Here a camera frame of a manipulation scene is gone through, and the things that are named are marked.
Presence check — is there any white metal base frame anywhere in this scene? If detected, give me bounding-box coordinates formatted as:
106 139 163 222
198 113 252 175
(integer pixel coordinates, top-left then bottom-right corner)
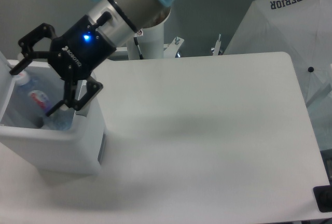
108 34 224 61

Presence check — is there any white plastic trash can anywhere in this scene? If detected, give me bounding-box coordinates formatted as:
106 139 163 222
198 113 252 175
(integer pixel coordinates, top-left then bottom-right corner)
1 56 105 174

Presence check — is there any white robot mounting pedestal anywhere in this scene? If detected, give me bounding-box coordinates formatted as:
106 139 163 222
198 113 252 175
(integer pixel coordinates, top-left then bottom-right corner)
126 7 171 59

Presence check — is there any crushed clear plastic bottle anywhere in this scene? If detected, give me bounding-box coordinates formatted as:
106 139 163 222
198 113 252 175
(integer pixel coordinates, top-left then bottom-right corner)
13 71 73 131

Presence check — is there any white umbrella with navy lettering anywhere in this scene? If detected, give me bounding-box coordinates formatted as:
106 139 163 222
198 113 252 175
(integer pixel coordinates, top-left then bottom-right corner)
225 0 331 102

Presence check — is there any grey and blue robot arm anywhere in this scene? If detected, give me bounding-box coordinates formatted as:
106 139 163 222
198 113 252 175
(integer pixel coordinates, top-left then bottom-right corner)
10 0 175 116

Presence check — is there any black device at table edge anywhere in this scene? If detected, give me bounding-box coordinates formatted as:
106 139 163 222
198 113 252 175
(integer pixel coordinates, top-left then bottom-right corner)
313 185 331 213

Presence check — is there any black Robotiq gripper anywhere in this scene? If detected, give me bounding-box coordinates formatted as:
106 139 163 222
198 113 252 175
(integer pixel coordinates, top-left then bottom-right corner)
9 14 116 117

